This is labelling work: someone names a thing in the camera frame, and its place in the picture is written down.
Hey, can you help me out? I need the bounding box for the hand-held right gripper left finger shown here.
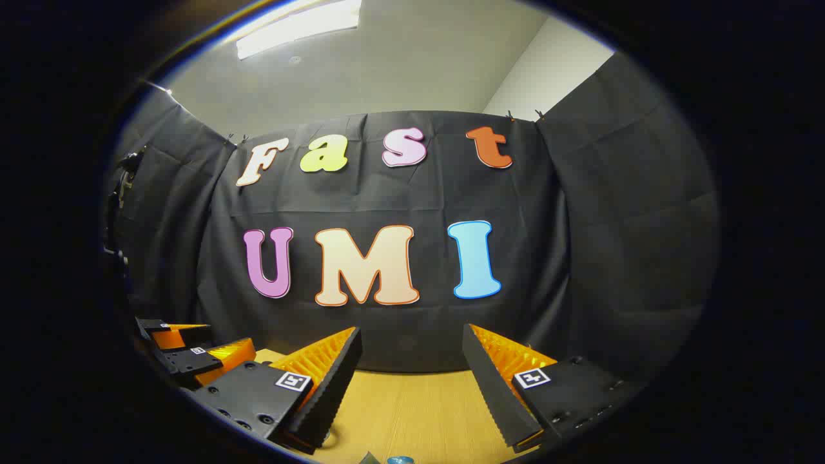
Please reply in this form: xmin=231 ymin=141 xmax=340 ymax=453
xmin=187 ymin=327 xmax=363 ymax=456

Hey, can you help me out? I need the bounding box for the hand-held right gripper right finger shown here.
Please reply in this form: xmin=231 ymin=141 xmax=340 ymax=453
xmin=461 ymin=324 xmax=645 ymax=452

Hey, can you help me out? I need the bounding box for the black backdrop cloth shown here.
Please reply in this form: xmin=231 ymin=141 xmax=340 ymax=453
xmin=106 ymin=52 xmax=721 ymax=387

